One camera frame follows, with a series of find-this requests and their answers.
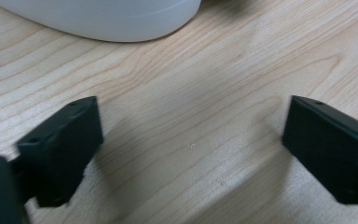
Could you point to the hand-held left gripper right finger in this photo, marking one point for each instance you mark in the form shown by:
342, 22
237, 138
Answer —
329, 149

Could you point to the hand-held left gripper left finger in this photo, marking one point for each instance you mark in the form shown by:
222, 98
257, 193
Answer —
62, 149

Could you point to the white plastic trash bin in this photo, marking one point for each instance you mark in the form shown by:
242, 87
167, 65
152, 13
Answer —
105, 18

